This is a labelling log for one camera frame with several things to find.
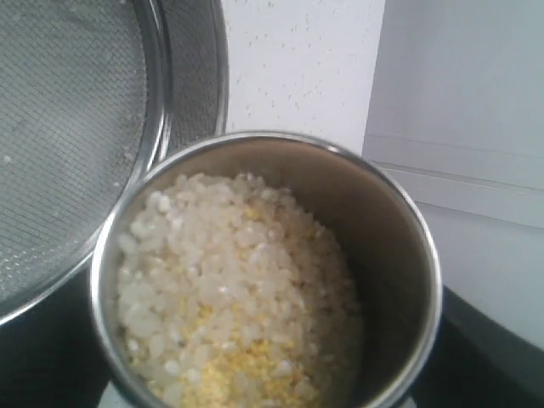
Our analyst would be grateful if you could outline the white cabinet doors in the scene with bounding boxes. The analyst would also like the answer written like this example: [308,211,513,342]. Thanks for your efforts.
[363,1,543,331]

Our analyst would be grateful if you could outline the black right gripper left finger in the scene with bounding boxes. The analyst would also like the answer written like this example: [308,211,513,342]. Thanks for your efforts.
[1,269,110,407]

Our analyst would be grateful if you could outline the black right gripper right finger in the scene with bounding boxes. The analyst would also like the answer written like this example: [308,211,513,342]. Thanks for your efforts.
[403,288,543,407]

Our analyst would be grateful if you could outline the round steel mesh sieve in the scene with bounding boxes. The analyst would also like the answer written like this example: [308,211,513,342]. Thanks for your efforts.
[1,0,228,323]

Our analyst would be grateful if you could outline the grain mixture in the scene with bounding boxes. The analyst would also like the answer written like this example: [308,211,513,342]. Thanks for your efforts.
[117,174,363,407]

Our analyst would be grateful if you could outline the stainless steel cup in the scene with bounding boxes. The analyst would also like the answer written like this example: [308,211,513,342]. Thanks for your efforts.
[89,130,443,407]

